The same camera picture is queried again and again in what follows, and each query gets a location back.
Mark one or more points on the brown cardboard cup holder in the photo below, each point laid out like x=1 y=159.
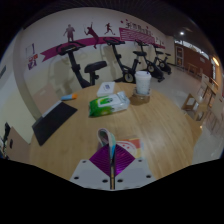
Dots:
x=139 y=99

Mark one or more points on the magenta wall decal banner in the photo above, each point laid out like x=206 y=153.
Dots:
x=50 y=51

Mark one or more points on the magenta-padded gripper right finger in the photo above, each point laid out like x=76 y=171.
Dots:
x=136 y=173

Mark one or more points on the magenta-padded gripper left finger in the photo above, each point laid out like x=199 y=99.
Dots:
x=86 y=173

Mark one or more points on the white tissue pack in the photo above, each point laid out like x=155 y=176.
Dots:
x=106 y=89

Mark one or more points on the black flat mat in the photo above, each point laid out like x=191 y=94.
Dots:
x=53 y=123

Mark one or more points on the blue marker with orange cap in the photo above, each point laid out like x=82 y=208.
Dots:
x=69 y=97

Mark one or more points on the wall poster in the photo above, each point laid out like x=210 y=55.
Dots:
x=32 y=57

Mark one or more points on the ceiling lights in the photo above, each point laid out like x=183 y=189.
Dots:
x=181 y=33

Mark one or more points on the green wet wipes pack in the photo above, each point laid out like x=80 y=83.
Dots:
x=108 y=105

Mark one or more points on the light wooden chair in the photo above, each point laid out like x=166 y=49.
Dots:
x=43 y=96
x=20 y=146

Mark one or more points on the group of wooden chairs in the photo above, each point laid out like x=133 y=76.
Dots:
x=196 y=103

